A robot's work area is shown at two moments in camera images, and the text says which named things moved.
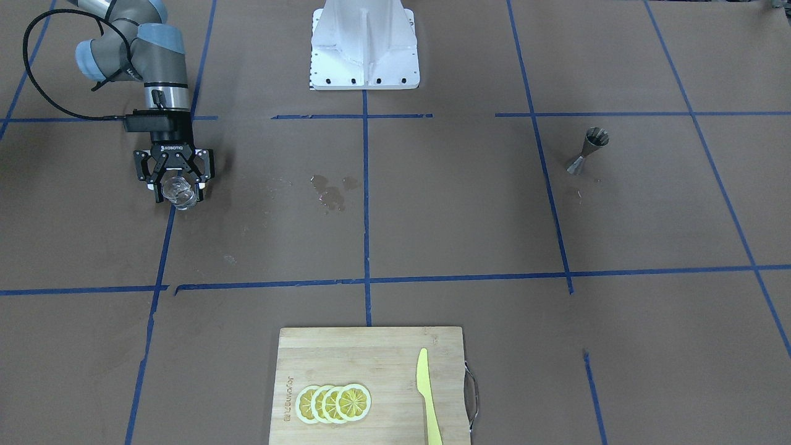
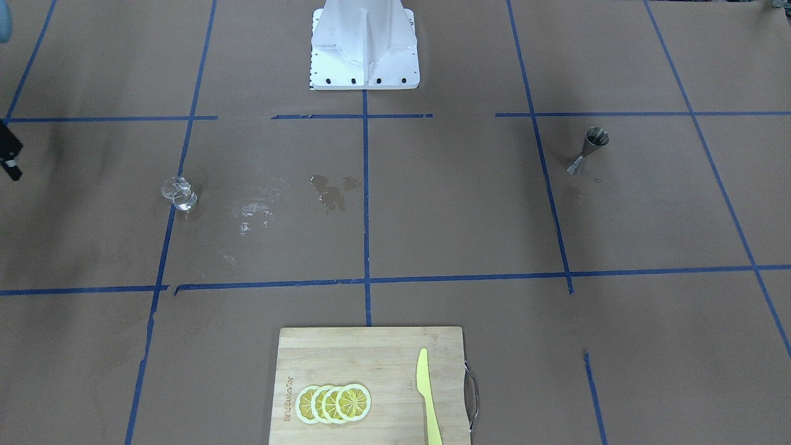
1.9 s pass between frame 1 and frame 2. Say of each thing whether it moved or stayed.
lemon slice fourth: stayed
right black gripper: moved
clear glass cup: stayed
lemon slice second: stayed
